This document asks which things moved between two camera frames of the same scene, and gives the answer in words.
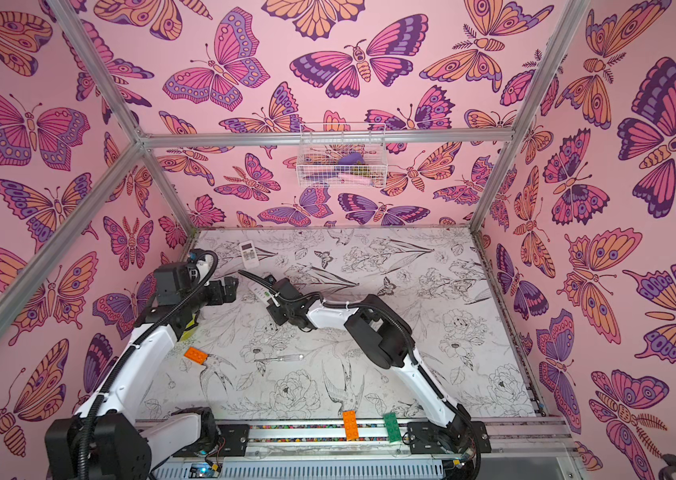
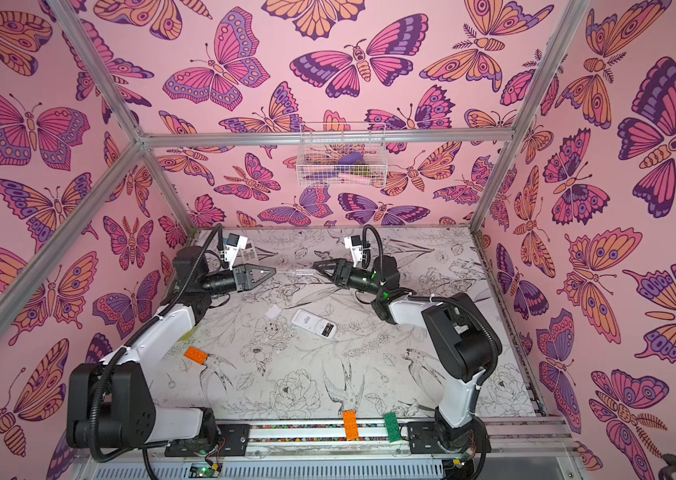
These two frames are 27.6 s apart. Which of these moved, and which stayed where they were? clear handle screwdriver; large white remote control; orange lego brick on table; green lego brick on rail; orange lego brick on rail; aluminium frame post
Moved: large white remote control; clear handle screwdriver
Stayed: orange lego brick on rail; orange lego brick on table; aluminium frame post; green lego brick on rail
